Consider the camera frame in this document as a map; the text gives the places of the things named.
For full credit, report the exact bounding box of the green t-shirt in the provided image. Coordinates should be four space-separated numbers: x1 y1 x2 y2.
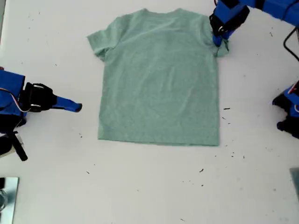
86 8 231 147

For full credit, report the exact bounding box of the wide steel plate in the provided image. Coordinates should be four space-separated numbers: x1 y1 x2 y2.
0 177 20 224

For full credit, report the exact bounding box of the red white wire on arm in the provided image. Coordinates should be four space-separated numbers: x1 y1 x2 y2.
0 87 31 113

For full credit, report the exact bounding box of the thick black camera cable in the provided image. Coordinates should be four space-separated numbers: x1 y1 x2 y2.
11 132 28 161

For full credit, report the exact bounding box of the black camera box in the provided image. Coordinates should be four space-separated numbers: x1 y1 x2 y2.
0 135 24 157

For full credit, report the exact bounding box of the thin black camera cable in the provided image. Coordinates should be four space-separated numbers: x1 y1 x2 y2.
283 27 299 59

